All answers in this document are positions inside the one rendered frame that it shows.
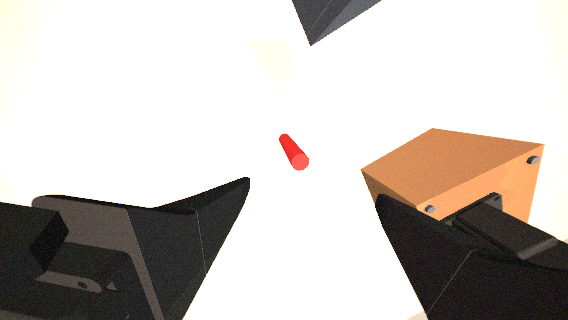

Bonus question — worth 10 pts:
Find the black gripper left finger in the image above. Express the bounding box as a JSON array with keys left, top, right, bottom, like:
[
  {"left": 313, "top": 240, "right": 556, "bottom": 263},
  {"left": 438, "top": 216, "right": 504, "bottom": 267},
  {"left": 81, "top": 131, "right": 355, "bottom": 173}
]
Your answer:
[{"left": 31, "top": 177, "right": 250, "bottom": 320}]

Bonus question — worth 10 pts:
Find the red peg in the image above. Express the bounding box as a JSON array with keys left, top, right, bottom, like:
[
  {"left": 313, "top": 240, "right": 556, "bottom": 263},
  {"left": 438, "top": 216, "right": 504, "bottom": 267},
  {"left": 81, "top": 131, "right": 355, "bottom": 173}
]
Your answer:
[{"left": 279, "top": 134, "right": 309, "bottom": 171}]

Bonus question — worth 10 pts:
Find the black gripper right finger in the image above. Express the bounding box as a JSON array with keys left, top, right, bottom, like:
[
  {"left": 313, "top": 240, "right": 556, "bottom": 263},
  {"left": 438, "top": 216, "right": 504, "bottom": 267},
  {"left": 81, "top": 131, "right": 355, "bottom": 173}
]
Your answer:
[{"left": 375, "top": 194, "right": 568, "bottom": 320}]

